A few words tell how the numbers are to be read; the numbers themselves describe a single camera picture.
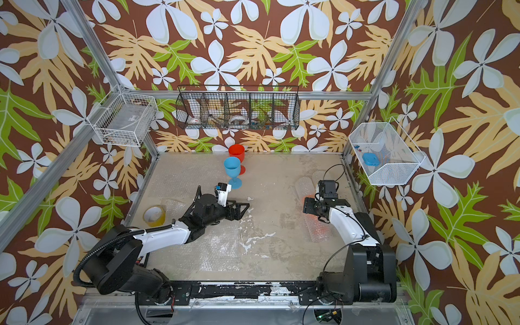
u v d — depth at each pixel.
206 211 0.68
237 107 0.97
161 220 0.91
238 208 0.76
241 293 0.75
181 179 1.09
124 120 0.86
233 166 0.97
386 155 0.84
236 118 0.98
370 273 0.42
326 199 0.70
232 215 0.75
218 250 0.84
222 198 0.77
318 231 0.83
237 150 1.04
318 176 1.11
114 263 0.43
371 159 0.82
